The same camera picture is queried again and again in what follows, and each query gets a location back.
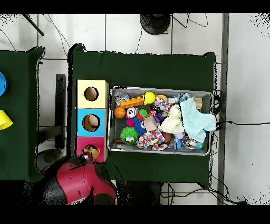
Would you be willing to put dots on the orange toy block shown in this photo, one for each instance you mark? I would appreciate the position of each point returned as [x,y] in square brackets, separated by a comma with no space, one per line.
[131,101]

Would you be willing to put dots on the yellow cup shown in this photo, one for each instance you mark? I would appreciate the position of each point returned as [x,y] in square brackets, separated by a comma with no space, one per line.
[4,120]

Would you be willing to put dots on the mint green cloth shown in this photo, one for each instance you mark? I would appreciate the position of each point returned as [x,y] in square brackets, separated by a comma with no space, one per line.
[196,122]

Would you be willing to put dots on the polka dot cloth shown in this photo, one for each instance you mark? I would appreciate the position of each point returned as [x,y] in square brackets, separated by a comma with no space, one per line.
[151,138]

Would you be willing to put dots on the yellow ball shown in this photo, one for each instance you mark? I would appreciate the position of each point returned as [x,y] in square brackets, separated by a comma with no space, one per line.
[149,97]

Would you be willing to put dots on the black round stand base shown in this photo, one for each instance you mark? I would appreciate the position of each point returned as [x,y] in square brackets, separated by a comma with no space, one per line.
[155,23]

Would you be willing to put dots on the silver mesh bin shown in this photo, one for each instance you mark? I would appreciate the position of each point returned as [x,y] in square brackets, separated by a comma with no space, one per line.
[120,124]

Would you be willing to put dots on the black rod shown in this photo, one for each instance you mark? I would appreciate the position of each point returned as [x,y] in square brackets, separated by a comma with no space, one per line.
[33,25]

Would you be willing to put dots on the orange plush toy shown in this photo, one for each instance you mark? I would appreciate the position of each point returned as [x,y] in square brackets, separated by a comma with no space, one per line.
[91,152]

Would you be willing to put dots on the black upright panel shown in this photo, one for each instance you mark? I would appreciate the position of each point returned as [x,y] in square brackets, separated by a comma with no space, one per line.
[60,105]

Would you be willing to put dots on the orange toy basketball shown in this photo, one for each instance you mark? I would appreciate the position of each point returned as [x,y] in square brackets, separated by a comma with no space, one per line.
[119,112]

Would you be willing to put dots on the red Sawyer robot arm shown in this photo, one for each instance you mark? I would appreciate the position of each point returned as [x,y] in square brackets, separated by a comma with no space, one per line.
[84,181]

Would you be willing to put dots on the blue cup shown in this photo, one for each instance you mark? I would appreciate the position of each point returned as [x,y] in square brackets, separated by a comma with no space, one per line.
[2,84]

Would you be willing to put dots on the cream white cloth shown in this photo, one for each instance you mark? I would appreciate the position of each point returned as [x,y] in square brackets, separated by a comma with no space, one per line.
[172,122]

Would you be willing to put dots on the wooden three-hole box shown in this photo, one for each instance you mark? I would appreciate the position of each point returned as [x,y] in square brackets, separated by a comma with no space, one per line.
[84,126]

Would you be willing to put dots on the dark green side tablecloth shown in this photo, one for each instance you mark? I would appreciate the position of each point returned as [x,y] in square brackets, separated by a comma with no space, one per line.
[19,137]

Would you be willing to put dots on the beige cardboard block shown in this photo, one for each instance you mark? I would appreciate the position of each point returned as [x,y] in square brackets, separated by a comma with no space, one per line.
[150,123]

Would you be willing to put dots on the green spiky ball toy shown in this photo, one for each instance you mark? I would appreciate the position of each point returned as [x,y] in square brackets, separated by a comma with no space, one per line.
[129,135]

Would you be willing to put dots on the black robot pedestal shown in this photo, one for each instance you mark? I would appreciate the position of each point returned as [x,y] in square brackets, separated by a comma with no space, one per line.
[143,194]

